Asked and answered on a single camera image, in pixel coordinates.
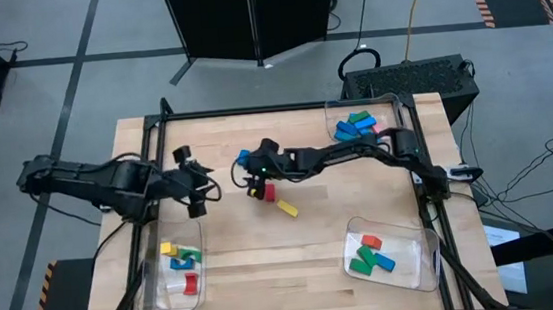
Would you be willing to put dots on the short blue block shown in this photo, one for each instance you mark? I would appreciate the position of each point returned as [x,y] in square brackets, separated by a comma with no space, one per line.
[242,157]

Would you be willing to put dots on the red bridge block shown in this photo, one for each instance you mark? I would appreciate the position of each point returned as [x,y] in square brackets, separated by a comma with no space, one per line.
[191,284]

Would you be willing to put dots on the orange-red triangle block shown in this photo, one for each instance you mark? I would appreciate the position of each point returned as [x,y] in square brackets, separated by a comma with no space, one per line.
[371,241]

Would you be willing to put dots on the long pink block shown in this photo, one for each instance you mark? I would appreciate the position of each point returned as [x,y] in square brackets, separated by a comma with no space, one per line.
[378,127]

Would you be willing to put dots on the black hazard-striped floor mat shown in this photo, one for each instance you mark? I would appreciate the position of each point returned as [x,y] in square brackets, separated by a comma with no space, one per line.
[68,303]

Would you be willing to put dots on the black folding partition screen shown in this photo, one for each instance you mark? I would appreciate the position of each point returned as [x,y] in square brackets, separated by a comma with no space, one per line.
[214,20]

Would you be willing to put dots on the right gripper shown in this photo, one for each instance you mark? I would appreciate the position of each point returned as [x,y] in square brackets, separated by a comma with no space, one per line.
[275,166]

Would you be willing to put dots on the white paper sheet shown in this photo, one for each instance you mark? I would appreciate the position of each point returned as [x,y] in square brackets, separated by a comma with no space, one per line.
[503,255]

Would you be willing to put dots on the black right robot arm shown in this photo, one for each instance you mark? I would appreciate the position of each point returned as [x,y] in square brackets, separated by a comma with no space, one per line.
[346,151]

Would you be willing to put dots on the black perforated computer case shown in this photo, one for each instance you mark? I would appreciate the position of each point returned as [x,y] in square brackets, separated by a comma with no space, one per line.
[408,80]

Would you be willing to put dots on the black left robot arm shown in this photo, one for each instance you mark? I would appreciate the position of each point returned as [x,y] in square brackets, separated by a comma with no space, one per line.
[83,182]

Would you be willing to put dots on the yellow arch block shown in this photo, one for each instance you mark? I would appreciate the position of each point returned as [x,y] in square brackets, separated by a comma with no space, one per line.
[166,248]

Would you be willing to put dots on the clear plastic bin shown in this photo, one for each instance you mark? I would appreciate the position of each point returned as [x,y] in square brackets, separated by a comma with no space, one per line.
[411,258]
[173,294]
[388,107]

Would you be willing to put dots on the long yellow block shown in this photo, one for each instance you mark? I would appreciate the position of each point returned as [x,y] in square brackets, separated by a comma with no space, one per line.
[287,208]

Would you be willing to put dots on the black aluminium table frame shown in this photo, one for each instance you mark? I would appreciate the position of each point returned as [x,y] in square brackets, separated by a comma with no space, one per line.
[252,110]

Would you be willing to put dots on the green cube block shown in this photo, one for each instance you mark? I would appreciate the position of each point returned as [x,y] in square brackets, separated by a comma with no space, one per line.
[191,254]

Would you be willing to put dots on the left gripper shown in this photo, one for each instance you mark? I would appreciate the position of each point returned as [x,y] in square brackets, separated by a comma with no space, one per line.
[183,182]

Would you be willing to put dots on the long green block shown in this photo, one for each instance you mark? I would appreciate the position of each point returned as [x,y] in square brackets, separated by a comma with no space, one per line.
[358,116]

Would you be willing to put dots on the black usb hub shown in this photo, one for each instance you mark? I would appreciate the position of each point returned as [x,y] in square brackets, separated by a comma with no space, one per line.
[466,172]

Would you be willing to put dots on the short green block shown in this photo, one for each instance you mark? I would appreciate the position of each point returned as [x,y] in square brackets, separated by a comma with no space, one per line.
[360,267]

